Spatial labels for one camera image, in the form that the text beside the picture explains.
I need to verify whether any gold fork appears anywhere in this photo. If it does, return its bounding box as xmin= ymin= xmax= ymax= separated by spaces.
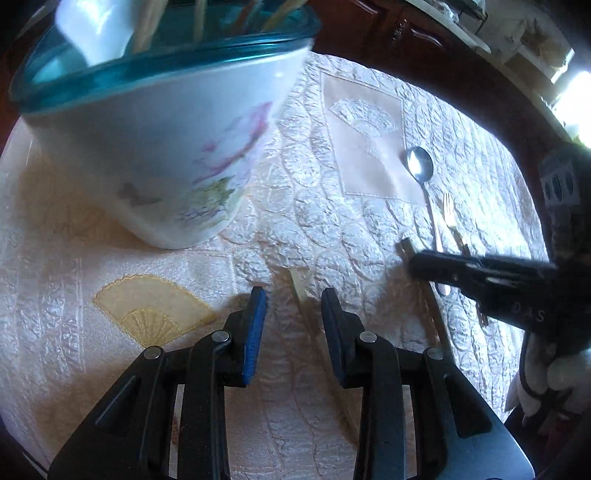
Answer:
xmin=442 ymin=192 xmax=471 ymax=257

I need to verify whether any silver metal spoon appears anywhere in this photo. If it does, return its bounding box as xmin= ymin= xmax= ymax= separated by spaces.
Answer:
xmin=404 ymin=146 xmax=452 ymax=296

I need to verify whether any floral white cup teal rim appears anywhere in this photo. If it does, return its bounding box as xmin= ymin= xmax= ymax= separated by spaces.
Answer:
xmin=10 ymin=1 xmax=322 ymax=249

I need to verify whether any wooden chopstick one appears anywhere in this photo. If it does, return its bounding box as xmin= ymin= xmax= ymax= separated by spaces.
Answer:
xmin=132 ymin=0 xmax=168 ymax=54

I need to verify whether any white ceramic spoon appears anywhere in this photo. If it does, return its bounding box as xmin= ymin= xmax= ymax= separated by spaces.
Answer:
xmin=55 ymin=0 xmax=141 ymax=66

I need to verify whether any silver fork wooden handle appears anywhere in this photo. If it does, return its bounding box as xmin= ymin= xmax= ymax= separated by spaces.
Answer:
xmin=229 ymin=0 xmax=263 ymax=35

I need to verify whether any wooden chopstick pair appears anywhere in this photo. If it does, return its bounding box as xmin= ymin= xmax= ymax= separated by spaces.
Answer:
xmin=192 ymin=0 xmax=207 ymax=43
xmin=260 ymin=0 xmax=308 ymax=33

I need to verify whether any white gloved right hand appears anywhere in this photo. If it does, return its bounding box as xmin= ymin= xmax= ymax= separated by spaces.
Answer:
xmin=505 ymin=332 xmax=590 ymax=418

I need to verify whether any quilted cream tablecloth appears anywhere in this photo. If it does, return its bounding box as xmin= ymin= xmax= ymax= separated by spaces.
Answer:
xmin=1 ymin=54 xmax=547 ymax=479

